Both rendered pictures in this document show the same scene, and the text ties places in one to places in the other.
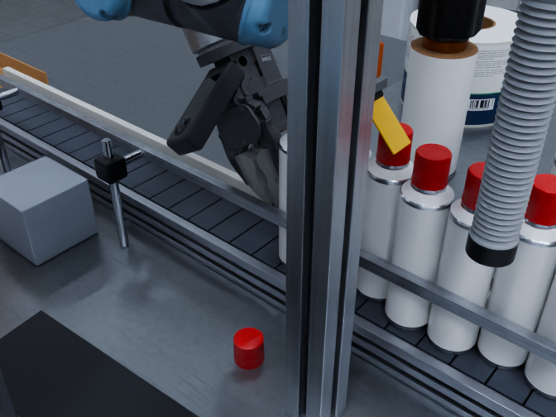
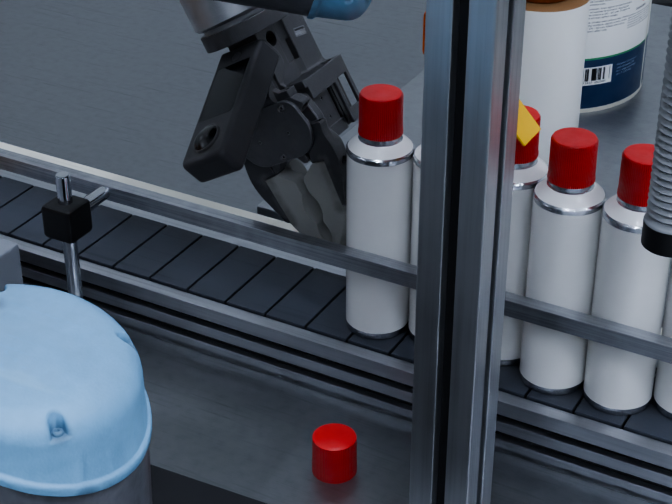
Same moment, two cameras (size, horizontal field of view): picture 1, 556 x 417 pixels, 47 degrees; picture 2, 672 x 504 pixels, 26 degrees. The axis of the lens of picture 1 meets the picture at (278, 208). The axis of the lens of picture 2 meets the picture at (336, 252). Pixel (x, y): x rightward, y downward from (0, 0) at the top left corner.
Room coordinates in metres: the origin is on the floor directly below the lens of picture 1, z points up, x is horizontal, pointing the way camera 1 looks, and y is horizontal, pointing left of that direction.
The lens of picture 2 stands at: (-0.35, 0.20, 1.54)
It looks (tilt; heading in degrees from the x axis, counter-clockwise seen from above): 31 degrees down; 349
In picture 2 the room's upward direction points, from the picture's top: straight up
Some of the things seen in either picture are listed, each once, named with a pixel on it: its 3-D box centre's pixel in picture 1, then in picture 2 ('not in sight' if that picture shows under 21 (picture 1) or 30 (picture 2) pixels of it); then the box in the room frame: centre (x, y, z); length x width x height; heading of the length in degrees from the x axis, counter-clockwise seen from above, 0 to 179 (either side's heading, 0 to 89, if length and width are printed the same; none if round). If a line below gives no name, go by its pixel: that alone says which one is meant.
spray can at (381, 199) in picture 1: (385, 214); (509, 235); (0.55, -0.11, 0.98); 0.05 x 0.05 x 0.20
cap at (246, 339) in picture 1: (248, 347); (334, 452); (0.49, 0.03, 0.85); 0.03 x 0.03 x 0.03
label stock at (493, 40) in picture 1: (463, 63); (555, 12); (1.04, -0.32, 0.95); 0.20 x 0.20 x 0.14
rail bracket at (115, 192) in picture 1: (128, 188); (86, 250); (0.71, 0.20, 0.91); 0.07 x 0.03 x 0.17; 140
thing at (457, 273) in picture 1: (467, 261); (631, 280); (0.47, -0.18, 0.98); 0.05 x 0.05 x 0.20
